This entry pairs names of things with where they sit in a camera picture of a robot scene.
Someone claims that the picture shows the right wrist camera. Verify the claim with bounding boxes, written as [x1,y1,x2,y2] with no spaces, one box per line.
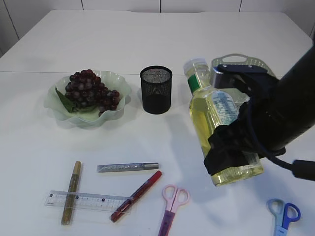
[211,64,279,99]

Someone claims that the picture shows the silver glitter pen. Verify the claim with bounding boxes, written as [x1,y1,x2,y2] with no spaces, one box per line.
[96,162,159,173]

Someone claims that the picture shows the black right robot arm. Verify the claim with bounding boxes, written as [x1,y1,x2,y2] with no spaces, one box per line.
[204,48,315,180]

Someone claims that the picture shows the red marker pen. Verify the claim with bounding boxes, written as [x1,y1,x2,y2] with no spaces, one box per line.
[110,171,162,223]

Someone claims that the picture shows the clear plastic ruler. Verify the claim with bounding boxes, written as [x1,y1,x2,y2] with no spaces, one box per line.
[44,190,129,212]

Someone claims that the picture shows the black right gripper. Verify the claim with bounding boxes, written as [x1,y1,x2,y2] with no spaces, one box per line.
[203,98,286,175]

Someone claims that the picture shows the yellow liquid plastic bottle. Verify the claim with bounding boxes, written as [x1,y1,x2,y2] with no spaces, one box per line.
[183,58,264,186]

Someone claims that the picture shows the green woven plastic basket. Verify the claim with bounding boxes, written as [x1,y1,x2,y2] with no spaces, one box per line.
[209,53,277,84]

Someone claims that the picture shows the black mesh pen holder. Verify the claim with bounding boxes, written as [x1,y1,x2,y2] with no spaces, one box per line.
[140,65,173,115]

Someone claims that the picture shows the blue handled scissors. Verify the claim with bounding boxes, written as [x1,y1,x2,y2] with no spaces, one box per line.
[267,199,301,236]

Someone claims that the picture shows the gold glitter pen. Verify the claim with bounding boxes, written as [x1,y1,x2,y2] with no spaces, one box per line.
[61,161,82,226]

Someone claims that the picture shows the red artificial grape bunch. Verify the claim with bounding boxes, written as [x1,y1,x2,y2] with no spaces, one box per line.
[55,69,120,116]

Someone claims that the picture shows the pink handled scissors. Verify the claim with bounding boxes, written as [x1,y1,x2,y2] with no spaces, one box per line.
[158,184,190,236]

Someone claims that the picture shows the green wavy plastic plate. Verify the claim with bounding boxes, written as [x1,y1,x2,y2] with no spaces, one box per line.
[44,69,131,126]

